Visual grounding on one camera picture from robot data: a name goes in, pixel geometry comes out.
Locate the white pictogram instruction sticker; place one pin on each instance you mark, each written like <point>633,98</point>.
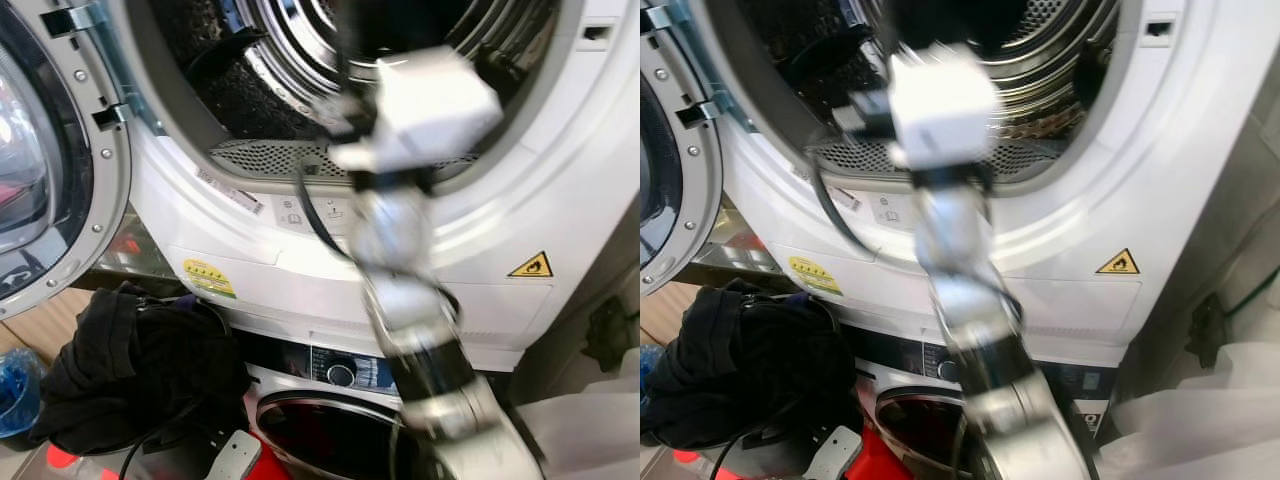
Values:
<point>890,210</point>
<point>290,213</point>

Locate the perforated steel dryer drum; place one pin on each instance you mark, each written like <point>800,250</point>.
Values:
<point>270,60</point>
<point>1070,70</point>

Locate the black wall fitting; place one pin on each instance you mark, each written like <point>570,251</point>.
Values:
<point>610,335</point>
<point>1207,330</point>

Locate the grey mesh lint filter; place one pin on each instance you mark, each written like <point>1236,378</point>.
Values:
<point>850,157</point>
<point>260,158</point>

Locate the white tumble dryer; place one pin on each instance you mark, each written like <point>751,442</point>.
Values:
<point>1150,150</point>
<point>560,150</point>

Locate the yellow energy sticker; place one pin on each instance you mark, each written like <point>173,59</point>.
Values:
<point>814,276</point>
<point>209,278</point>

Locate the dark round washer door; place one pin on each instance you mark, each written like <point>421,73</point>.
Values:
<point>925,425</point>
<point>330,430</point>

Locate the white translucent plastic sheet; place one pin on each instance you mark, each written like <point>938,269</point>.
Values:
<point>590,440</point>
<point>1200,420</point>

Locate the pile of black clothes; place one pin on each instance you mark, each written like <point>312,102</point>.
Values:
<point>750,360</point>
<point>130,370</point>

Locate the yellow flame warning sticker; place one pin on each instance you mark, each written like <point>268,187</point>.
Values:
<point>531,267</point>
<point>1118,264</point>

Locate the blue plastic bag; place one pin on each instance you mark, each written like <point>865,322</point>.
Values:
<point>650,370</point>
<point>18,395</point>

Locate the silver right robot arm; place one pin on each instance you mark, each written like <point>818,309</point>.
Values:
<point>1000,360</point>
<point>440,360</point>

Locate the washer warranty sticker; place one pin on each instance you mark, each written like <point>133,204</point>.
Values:
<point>1092,417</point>

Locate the white washing machine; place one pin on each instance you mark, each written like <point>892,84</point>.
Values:
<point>290,385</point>
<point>900,375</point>

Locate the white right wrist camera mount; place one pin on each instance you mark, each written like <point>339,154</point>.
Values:
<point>430,105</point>
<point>945,100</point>

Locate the round washer control knob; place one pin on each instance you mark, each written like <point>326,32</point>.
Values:
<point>948,370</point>
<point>340,375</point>

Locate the round glass dryer door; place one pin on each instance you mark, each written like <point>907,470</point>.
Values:
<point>40,170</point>
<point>665,170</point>

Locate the red plastic basket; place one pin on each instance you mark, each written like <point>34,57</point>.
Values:
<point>882,460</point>
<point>278,462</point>

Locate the white barcode label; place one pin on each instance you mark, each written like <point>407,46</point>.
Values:
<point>838,190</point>
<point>227,190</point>

